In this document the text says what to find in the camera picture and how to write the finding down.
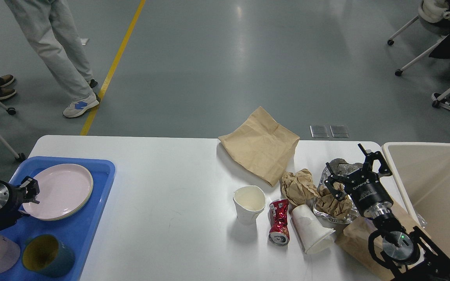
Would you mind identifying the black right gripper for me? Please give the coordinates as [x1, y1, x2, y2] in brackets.
[323, 143, 395, 217]

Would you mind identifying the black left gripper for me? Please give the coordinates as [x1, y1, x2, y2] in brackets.
[0, 176, 40, 228]

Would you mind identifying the pink plate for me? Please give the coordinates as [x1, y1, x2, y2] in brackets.
[23, 164, 93, 221]

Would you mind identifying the dark teal mug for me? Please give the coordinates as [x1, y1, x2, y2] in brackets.
[21, 234, 75, 278]

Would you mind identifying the brown paper bag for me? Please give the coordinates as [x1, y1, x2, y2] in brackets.
[336, 203, 422, 281]
[218, 106, 300, 187]

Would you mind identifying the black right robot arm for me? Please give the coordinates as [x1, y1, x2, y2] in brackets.
[324, 144, 450, 281]

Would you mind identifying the yellow plate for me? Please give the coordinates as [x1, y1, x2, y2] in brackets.
[24, 183, 93, 221]

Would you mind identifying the crumpled silver foil wrapper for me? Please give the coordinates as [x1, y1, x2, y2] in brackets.
[311, 158, 362, 224]

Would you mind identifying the crumpled brown paper in foil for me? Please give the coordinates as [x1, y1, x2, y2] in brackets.
[315, 183, 353, 219]

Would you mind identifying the right floor outlet cover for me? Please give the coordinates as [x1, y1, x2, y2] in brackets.
[330, 126, 350, 138]

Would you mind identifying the floor outlet cover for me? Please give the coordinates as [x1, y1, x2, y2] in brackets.
[330, 126, 350, 138]
[309, 125, 330, 139]

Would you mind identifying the crumpled brown paper ball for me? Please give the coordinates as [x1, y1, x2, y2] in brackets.
[280, 169, 320, 207]

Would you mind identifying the left floor outlet cover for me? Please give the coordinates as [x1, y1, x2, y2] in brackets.
[309, 125, 330, 139]

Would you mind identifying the blue plastic tray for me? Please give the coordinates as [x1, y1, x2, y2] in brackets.
[1, 156, 116, 281]

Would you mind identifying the lying white paper cup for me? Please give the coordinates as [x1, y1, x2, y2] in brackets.
[292, 205, 335, 254]

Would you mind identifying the beige plastic bin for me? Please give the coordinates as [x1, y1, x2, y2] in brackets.
[382, 142, 450, 258]

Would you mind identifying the crushed red soda can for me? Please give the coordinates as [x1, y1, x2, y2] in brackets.
[268, 199, 290, 247]

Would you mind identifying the flat brown paper bag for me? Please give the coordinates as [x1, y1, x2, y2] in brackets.
[218, 106, 300, 187]

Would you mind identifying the upright white paper cup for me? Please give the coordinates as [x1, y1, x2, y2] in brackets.
[233, 185, 266, 225]

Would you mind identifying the person in grey trousers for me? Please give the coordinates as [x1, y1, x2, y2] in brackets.
[5, 0, 100, 119]

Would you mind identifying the white office chair right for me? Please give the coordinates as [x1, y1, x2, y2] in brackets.
[386, 0, 450, 77]

